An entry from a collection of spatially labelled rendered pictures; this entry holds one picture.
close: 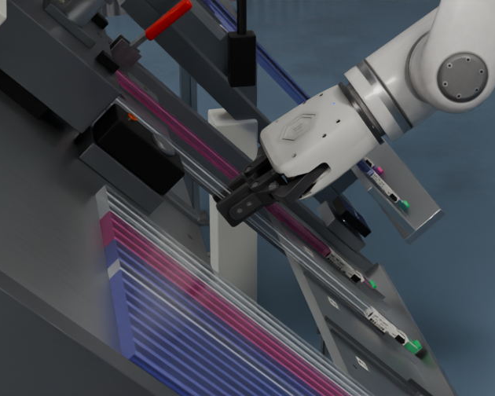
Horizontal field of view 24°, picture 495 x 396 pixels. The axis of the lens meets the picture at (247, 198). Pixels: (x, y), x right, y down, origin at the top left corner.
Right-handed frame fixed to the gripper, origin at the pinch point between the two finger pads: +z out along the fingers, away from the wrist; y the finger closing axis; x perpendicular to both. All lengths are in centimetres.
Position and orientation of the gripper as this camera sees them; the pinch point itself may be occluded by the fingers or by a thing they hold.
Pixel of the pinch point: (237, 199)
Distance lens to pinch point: 116.5
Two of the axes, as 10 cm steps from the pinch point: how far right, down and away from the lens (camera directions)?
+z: -8.1, 5.7, 1.2
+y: 1.9, 4.5, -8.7
